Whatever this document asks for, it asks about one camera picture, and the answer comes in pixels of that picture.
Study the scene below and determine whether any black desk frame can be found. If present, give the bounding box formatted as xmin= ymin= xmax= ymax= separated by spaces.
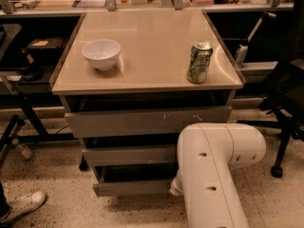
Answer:
xmin=0 ymin=76 xmax=77 ymax=154

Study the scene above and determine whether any black round dish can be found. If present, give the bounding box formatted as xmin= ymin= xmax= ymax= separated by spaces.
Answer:
xmin=21 ymin=66 xmax=44 ymax=82

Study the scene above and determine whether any white bowl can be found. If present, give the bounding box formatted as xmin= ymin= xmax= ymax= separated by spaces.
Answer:
xmin=82 ymin=39 xmax=121 ymax=71

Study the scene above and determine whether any black office chair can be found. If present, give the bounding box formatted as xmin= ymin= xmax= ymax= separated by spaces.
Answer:
xmin=237 ymin=0 xmax=304 ymax=178

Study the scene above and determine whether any black box with label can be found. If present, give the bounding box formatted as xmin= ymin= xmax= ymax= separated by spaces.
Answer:
xmin=27 ymin=37 xmax=66 ymax=60

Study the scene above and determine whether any grey bottom drawer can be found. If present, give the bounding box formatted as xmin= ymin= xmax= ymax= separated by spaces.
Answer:
xmin=93 ymin=163 xmax=177 ymax=197

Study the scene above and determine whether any grey drawer cabinet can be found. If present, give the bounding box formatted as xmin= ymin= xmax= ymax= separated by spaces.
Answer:
xmin=48 ymin=9 xmax=246 ymax=179

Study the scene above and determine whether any grey top drawer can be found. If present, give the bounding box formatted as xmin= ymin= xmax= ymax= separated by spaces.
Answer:
xmin=65 ymin=105 xmax=232 ymax=138

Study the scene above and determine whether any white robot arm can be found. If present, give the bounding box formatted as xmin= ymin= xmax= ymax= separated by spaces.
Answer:
xmin=170 ymin=123 xmax=266 ymax=228

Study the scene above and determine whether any green soda can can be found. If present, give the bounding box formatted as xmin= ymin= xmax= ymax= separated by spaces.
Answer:
xmin=187 ymin=41 xmax=213 ymax=84

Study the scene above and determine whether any white sneaker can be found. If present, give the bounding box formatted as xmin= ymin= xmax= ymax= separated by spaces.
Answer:
xmin=0 ymin=191 xmax=47 ymax=224

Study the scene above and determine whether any plastic water bottle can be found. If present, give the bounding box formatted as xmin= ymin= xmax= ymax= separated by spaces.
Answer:
xmin=12 ymin=139 xmax=33 ymax=161

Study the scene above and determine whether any grey drawer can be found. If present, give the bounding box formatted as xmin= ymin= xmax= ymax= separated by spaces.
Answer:
xmin=65 ymin=105 xmax=232 ymax=138
xmin=82 ymin=135 xmax=177 ymax=166
xmin=93 ymin=163 xmax=177 ymax=197

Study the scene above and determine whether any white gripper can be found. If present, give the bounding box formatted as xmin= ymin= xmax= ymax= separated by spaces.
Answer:
xmin=169 ymin=172 xmax=183 ymax=197

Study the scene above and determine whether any grey middle drawer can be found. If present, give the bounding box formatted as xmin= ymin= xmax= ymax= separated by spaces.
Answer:
xmin=82 ymin=135 xmax=177 ymax=166

